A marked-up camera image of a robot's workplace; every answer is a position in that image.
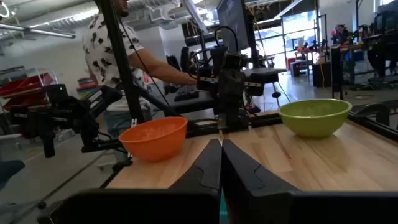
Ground orange plastic bowl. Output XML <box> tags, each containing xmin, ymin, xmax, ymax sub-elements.
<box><xmin>118</xmin><ymin>116</ymin><xmax>188</xmax><ymax>162</ymax></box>

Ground black keyboard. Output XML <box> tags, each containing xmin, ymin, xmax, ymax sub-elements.
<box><xmin>173</xmin><ymin>85</ymin><xmax>200</xmax><ymax>103</ymax></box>

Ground dark computer monitor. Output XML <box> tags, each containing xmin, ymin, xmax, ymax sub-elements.
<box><xmin>216</xmin><ymin>0</ymin><xmax>250</xmax><ymax>52</ymax></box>

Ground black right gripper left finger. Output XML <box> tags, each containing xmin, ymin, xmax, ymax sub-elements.
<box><xmin>169</xmin><ymin>138</ymin><xmax>223</xmax><ymax>195</ymax></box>

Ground black frame upright post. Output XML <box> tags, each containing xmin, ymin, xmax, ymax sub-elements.
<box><xmin>95</xmin><ymin>0</ymin><xmax>146</xmax><ymax>124</ymax></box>

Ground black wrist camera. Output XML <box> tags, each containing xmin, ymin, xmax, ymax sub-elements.
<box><xmin>228</xmin><ymin>52</ymin><xmax>244</xmax><ymax>72</ymax></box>

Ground black cabinet box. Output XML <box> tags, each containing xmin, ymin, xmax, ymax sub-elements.
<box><xmin>312</xmin><ymin>62</ymin><xmax>332</xmax><ymax>88</ymax></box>

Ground person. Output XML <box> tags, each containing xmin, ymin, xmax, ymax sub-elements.
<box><xmin>82</xmin><ymin>0</ymin><xmax>200</xmax><ymax>94</ymax></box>

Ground black table frame rail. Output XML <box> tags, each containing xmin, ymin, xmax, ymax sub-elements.
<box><xmin>186</xmin><ymin>110</ymin><xmax>282</xmax><ymax>138</ymax></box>
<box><xmin>347</xmin><ymin>111</ymin><xmax>398</xmax><ymax>142</ymax></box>

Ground ceiling light tube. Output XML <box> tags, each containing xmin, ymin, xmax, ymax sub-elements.
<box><xmin>0</xmin><ymin>22</ymin><xmax>77</xmax><ymax>40</ymax></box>

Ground cluttered black workbench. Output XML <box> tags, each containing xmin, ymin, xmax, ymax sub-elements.
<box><xmin>341</xmin><ymin>24</ymin><xmax>398</xmax><ymax>91</ymax></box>

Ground stack of coloured bowls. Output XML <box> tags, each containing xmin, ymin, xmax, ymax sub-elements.
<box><xmin>76</xmin><ymin>77</ymin><xmax>99</xmax><ymax>98</ymax></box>

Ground green plastic bowl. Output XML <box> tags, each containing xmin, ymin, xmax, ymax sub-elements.
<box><xmin>279</xmin><ymin>98</ymin><xmax>353</xmax><ymax>139</ymax></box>

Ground person's forearm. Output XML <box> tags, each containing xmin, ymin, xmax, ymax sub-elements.
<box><xmin>129</xmin><ymin>48</ymin><xmax>198</xmax><ymax>86</ymax></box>

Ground red storage bins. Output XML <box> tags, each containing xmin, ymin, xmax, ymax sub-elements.
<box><xmin>0</xmin><ymin>73</ymin><xmax>55</xmax><ymax>108</ymax></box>

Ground black standing post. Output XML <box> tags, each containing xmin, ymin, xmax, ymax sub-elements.
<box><xmin>330</xmin><ymin>45</ymin><xmax>343</xmax><ymax>101</ymax></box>

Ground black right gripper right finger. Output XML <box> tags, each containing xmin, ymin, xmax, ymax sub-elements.
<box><xmin>222</xmin><ymin>138</ymin><xmax>300</xmax><ymax>224</ymax></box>

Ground black looped cable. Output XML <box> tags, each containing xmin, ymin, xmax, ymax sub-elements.
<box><xmin>213</xmin><ymin>26</ymin><xmax>240</xmax><ymax>53</ymax></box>

